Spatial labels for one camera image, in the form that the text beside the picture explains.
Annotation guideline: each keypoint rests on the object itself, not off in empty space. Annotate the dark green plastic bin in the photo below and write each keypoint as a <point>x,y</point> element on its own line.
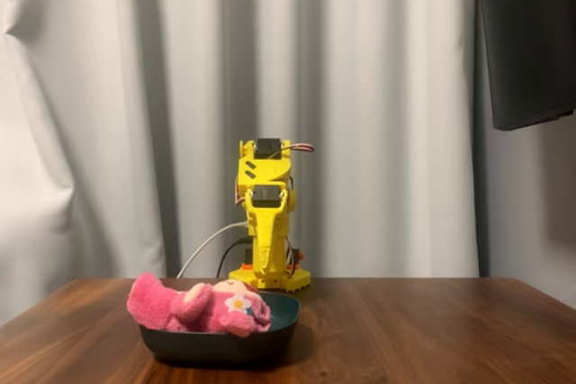
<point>216,348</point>

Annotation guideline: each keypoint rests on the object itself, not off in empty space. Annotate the pink strawberry bear plush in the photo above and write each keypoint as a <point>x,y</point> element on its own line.
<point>198,312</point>

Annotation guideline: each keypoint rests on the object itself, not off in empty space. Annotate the yellow gripper black servo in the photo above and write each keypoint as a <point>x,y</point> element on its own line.
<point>265,222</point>

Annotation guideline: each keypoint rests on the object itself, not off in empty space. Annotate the orange black board holder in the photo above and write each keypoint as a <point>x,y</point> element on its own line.
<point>247,262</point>

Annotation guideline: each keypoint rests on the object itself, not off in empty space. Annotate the yellow robot base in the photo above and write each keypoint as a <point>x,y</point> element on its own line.
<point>297,283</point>

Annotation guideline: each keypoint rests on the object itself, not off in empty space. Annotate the black monitor screen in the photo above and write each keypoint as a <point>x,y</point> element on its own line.
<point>526,42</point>

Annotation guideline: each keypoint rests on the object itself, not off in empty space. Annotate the pale grey curtain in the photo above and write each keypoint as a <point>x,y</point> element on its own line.
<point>135,87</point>

